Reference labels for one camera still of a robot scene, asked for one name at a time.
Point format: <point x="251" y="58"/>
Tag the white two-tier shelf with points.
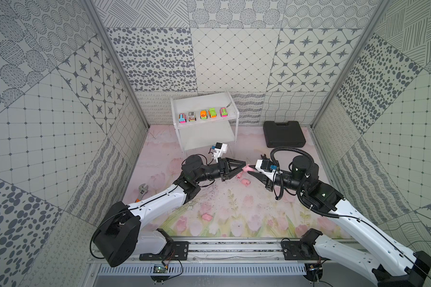
<point x="202" y="121"/>

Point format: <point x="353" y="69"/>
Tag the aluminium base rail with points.
<point x="235" y="257"/>

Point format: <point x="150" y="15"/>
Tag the orange handled adjustable wrench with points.
<point x="141" y="191"/>

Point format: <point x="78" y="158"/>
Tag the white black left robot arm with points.
<point x="120" y="234"/>

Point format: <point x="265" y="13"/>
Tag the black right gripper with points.
<point x="267" y="182"/>

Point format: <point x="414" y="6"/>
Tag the black plastic tool case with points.
<point x="288" y="134"/>

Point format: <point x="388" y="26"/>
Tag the orange green toy dump truck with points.
<point x="212" y="113"/>

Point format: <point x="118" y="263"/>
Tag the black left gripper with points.
<point x="224" y="170"/>

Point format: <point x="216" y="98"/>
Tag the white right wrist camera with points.
<point x="267" y="168"/>

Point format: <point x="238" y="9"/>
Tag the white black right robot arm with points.
<point x="385" y="262"/>

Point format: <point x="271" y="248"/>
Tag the pink green toy truck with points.
<point x="223" y="112"/>

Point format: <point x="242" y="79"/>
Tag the pink teal toy truck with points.
<point x="182" y="118"/>

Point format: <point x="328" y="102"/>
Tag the green orange toy mixer truck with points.
<point x="203" y="115"/>

